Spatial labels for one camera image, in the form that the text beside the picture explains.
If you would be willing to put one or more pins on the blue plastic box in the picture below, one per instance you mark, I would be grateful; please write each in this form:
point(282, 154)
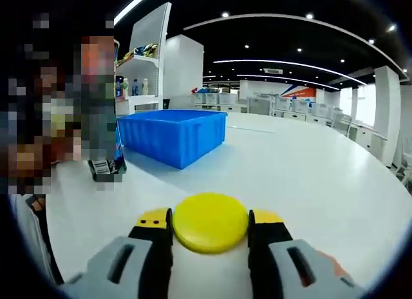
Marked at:
point(174, 138)

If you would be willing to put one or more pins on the row of white cabinets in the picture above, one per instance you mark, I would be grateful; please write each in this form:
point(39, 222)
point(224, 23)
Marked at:
point(322, 112)

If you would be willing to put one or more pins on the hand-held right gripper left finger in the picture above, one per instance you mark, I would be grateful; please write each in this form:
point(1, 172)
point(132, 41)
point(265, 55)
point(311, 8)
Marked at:
point(128, 266)

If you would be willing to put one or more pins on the ceiling air vent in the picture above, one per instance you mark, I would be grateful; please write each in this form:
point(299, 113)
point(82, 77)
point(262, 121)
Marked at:
point(273, 71)

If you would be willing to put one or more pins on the blue bottle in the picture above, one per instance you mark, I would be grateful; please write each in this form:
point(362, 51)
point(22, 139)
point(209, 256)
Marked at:
point(136, 87)

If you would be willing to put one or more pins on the green and white bottle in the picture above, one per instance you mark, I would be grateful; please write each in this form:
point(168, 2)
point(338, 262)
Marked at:
point(125, 88)

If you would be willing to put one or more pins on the person's right hand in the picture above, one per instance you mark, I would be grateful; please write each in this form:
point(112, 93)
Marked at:
point(334, 268)

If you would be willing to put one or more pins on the white pillar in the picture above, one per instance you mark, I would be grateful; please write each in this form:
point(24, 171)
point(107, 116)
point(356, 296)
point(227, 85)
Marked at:
point(185, 70)
point(386, 115)

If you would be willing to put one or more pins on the white table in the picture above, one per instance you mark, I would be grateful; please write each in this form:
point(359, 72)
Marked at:
point(289, 176)

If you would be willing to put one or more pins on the white display shelf unit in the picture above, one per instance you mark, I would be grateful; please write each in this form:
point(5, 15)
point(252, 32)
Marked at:
point(146, 31)

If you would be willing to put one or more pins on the yellow plastic container lid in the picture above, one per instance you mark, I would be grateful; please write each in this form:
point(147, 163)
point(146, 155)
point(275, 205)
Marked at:
point(210, 223)

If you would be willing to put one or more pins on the colourful snack packets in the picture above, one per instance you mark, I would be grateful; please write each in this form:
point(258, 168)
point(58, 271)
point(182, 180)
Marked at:
point(138, 52)

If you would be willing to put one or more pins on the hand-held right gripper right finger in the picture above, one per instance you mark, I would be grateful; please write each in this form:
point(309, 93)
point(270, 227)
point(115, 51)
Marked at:
point(289, 270)

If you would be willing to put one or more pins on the orange and blue wall banner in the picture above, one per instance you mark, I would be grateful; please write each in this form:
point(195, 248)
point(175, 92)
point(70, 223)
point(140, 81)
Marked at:
point(299, 91)

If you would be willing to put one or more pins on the green printed chip container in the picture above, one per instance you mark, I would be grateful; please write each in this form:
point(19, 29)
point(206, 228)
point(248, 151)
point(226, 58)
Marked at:
point(103, 168)

